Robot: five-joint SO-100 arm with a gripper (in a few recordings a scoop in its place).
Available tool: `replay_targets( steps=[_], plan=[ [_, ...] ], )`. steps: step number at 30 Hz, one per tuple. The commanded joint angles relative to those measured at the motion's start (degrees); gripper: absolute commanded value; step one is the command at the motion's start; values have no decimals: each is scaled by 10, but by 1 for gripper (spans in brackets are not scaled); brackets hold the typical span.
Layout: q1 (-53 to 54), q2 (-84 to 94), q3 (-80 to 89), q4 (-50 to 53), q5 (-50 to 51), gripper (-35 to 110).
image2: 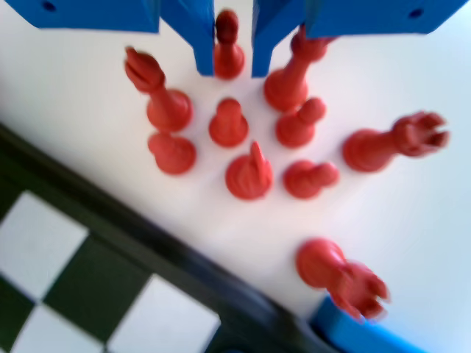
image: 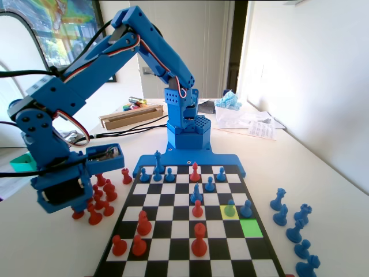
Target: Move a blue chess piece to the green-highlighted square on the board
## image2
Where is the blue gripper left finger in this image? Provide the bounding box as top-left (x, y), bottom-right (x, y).
top-left (160, 0), bottom-right (216, 77)

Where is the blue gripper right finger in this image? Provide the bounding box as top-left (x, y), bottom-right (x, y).
top-left (252, 0), bottom-right (308, 79)

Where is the red bishop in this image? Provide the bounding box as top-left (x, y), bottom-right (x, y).
top-left (123, 46), bottom-right (194, 133)

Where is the red chess knight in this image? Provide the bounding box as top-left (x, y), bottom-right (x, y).
top-left (224, 141), bottom-right (274, 202)

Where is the red chess rook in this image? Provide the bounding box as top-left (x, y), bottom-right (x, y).
top-left (296, 237), bottom-right (391, 324)
top-left (341, 110), bottom-right (450, 174)

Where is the black and white chessboard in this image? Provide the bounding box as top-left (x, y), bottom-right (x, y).
top-left (0, 123), bottom-right (332, 353)

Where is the blue arm base plate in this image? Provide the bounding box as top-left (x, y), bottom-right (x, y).
top-left (311, 296), bottom-right (431, 353)

